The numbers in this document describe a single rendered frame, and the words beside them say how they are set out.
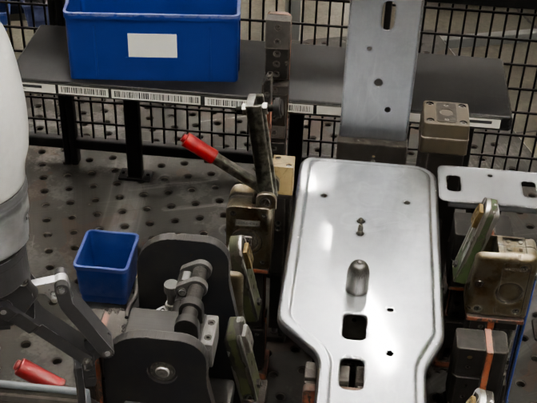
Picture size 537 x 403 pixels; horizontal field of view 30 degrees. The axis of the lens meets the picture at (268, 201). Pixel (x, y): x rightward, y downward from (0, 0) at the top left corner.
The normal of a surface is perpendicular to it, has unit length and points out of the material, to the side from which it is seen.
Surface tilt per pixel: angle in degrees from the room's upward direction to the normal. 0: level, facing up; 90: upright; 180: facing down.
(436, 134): 89
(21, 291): 90
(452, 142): 89
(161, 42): 90
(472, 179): 0
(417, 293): 0
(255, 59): 0
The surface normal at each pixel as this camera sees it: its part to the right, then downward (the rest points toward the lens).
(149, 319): 0.03, -0.81
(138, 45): 0.01, 0.58
